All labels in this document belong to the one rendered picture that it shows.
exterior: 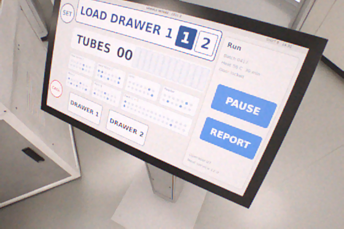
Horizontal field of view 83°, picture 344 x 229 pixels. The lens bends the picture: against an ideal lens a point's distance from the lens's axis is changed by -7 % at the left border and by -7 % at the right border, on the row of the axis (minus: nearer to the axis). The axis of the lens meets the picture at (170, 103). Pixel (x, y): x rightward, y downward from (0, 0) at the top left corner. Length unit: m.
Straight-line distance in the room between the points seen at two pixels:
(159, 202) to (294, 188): 0.88
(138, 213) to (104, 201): 0.24
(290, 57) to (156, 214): 1.16
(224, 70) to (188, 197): 1.09
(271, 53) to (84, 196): 1.36
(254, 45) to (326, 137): 1.64
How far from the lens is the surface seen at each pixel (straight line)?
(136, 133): 0.42
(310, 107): 2.05
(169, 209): 1.34
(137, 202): 1.37
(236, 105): 0.36
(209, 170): 0.40
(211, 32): 0.36
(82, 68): 0.47
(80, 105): 0.49
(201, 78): 0.36
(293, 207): 1.58
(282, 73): 0.36
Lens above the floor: 1.37
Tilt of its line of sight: 53 degrees down
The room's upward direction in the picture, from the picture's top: straight up
